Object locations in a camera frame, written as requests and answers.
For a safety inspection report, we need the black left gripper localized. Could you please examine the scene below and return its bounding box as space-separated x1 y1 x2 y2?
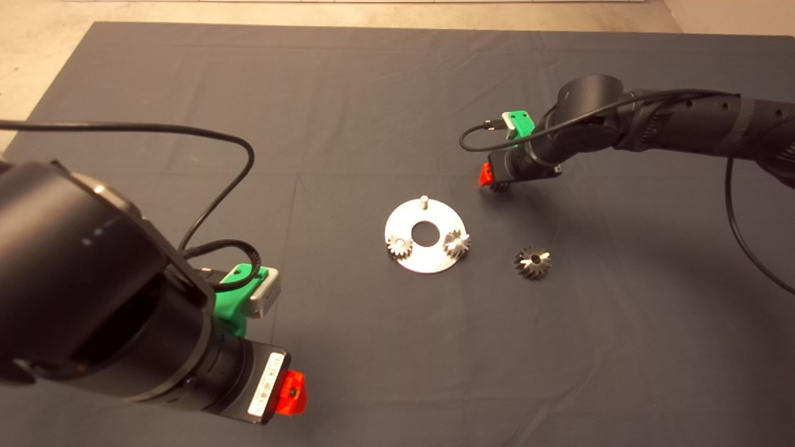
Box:
224 339 307 427

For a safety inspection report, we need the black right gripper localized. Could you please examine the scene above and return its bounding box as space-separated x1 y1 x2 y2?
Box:
478 148 563 188

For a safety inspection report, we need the large steel gear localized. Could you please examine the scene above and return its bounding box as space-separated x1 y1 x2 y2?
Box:
514 246 553 281

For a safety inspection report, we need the round metal plate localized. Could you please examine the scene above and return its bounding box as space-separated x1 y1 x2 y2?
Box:
385 195 466 274

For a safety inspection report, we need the dark grey table cloth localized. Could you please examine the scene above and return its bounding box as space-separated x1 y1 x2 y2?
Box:
0 22 795 447

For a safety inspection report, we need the black right camera cable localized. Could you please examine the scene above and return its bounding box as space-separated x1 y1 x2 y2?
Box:
459 89 795 297

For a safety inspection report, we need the black camera cable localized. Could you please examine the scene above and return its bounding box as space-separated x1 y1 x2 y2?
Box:
459 89 795 297
0 120 263 293

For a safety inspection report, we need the green right camera mount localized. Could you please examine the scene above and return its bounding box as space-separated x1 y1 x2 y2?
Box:
503 110 536 148

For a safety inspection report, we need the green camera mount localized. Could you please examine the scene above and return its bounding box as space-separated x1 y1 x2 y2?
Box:
214 264 269 336
503 110 536 148

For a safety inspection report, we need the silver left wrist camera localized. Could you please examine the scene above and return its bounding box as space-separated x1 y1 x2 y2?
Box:
248 268 281 320

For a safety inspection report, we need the green left camera mount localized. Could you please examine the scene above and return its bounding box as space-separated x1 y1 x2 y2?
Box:
214 264 269 336

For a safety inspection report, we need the black left camera cable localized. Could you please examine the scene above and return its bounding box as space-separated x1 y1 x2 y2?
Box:
0 120 263 293

